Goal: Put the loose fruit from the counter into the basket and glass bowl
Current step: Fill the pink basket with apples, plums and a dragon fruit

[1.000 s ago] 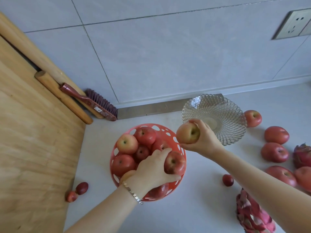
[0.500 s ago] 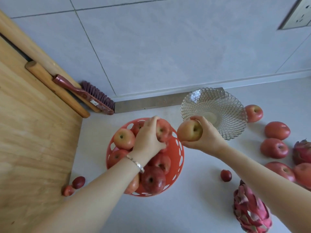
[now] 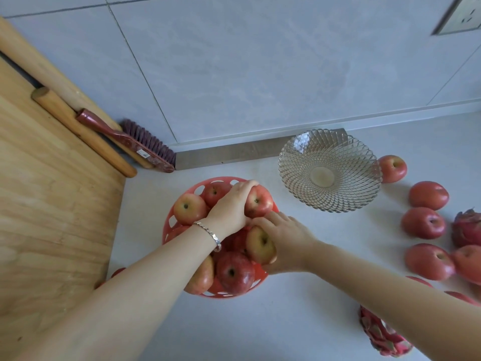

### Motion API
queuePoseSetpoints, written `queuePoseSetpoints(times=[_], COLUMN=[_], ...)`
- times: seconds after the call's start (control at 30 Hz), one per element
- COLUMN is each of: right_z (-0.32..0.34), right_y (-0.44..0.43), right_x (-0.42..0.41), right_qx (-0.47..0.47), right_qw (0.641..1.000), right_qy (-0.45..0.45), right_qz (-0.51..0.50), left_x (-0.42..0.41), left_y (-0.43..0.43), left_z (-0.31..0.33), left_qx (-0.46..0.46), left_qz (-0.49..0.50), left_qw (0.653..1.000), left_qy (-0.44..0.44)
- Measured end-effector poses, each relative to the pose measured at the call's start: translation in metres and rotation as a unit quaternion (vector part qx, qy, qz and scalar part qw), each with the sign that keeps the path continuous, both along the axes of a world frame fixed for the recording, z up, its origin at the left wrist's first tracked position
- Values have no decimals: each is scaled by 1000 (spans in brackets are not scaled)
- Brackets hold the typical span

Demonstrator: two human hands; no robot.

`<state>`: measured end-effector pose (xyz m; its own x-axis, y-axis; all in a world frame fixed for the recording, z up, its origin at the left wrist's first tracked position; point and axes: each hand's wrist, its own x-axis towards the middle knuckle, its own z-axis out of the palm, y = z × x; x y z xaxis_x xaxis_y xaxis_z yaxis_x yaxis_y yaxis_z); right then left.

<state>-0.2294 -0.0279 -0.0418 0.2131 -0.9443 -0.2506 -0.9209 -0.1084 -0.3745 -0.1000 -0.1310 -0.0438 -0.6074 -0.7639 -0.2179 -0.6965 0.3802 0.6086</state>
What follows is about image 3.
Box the short wooden rolling pin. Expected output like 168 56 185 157
31 86 138 178

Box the person's left hand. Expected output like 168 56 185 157
199 179 261 244

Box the white wall socket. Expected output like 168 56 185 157
431 0 481 36

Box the person's right hand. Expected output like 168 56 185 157
251 211 325 275

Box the silver bracelet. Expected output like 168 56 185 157
192 220 223 253

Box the person's right forearm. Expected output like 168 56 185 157
306 240 481 361

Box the grey metal bar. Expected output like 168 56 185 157
174 127 348 171

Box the yellow green apple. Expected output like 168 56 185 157
245 226 278 265

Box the pink perforated plastic bowl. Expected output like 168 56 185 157
162 176 281 299

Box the red handled cleaning brush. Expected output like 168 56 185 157
76 108 176 173

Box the person's left forearm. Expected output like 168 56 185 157
15 221 220 361

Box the clear glass fruit bowl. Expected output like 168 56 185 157
278 128 383 214

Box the large dark red apple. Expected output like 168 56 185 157
215 251 256 296

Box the pink dragon fruit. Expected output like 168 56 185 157
450 208 481 249
359 305 414 358

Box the large wooden cutting board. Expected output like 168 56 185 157
0 56 127 361

